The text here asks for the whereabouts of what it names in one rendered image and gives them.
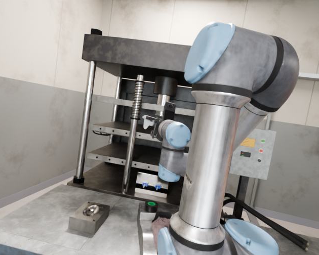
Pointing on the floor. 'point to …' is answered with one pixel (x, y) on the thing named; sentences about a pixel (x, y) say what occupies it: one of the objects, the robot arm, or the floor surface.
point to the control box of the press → (251, 161)
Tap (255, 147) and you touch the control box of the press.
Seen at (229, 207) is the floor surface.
